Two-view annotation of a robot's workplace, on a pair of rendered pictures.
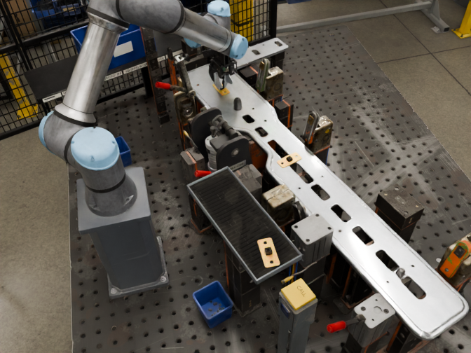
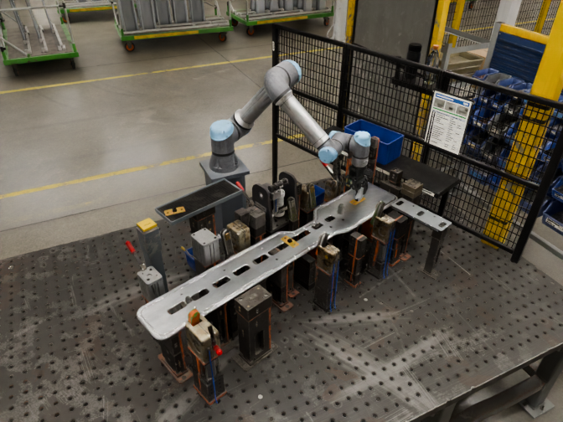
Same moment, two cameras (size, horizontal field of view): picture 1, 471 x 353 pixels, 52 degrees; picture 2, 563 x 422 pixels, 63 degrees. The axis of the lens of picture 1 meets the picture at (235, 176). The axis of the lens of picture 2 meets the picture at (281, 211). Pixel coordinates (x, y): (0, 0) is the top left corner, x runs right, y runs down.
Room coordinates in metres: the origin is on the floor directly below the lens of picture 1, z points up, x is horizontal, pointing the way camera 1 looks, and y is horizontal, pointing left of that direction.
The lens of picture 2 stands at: (0.73, -1.71, 2.28)
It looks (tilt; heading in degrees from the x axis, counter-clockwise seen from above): 35 degrees down; 76
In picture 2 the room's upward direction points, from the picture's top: 1 degrees clockwise
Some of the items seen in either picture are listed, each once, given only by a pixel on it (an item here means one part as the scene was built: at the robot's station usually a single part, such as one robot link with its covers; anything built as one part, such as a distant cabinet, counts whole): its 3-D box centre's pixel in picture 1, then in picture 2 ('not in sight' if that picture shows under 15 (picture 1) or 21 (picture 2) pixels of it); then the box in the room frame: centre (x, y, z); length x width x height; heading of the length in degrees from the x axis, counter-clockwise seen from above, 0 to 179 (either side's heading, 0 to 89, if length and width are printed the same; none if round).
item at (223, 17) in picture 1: (219, 19); (360, 144); (1.53, 0.03, 1.33); 0.09 x 0.08 x 0.11; 139
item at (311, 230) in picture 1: (306, 267); (208, 272); (0.78, -0.20, 0.90); 0.13 x 0.10 x 0.41; 119
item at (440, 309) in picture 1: (294, 163); (287, 245); (1.13, -0.20, 1.00); 1.38 x 0.22 x 0.02; 29
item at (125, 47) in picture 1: (115, 41); (372, 141); (1.80, 0.48, 1.10); 0.30 x 0.17 x 0.13; 121
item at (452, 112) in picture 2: not in sight; (447, 122); (2.08, 0.22, 1.30); 0.23 x 0.02 x 0.31; 119
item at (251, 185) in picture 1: (251, 223); (243, 245); (0.96, -0.05, 0.90); 0.05 x 0.05 x 0.40; 29
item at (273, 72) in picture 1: (271, 105); (379, 247); (1.60, -0.17, 0.87); 0.12 x 0.09 x 0.35; 119
